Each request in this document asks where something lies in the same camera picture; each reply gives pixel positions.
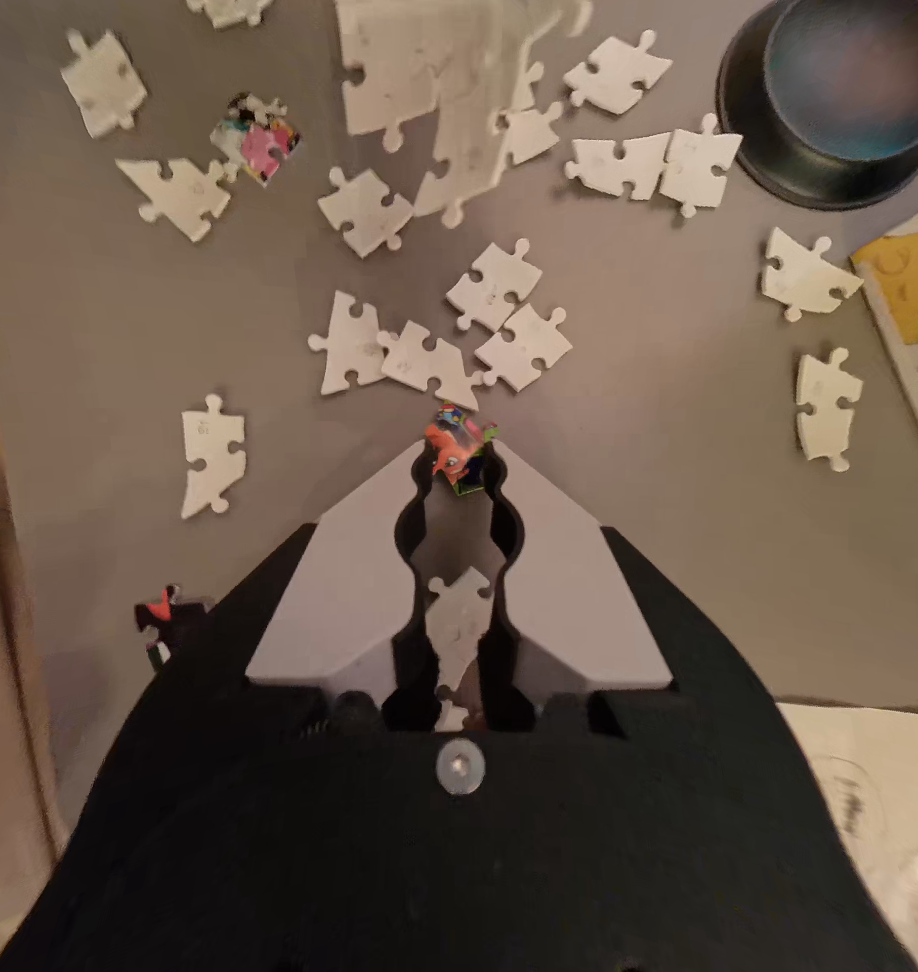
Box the beige garment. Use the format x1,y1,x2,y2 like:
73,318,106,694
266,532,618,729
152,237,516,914
0,288,69,972

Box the pink printed jigsaw piece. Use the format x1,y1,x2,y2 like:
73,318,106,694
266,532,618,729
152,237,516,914
210,93,303,186

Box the white instruction leaflet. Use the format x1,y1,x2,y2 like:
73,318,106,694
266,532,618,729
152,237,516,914
776,701,918,972

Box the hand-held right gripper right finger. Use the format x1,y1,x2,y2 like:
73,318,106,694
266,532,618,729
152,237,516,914
484,439,674,732

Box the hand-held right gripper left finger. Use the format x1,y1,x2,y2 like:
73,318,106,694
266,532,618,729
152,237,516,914
245,439,439,732

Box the black round puzzle stand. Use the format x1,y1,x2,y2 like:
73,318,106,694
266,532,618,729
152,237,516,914
716,0,918,210

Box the scattered white puzzle pieces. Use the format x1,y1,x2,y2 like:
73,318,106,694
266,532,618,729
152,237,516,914
60,0,864,732

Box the yellow printed puzzle box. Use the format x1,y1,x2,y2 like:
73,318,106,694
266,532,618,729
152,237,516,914
850,198,918,486

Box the orange printed jigsaw piece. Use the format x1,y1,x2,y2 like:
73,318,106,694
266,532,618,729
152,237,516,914
424,402,502,497

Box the black red jigsaw piece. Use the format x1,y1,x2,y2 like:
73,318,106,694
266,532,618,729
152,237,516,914
134,583,203,669

